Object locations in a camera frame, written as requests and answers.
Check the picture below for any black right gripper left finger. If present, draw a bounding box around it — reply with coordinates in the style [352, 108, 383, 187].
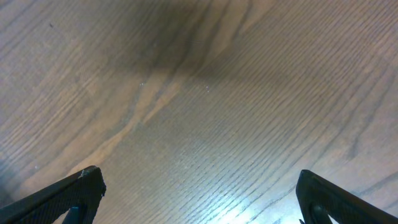
[1, 166, 106, 224]

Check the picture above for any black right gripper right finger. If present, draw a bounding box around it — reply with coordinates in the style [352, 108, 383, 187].
[295, 169, 397, 224]

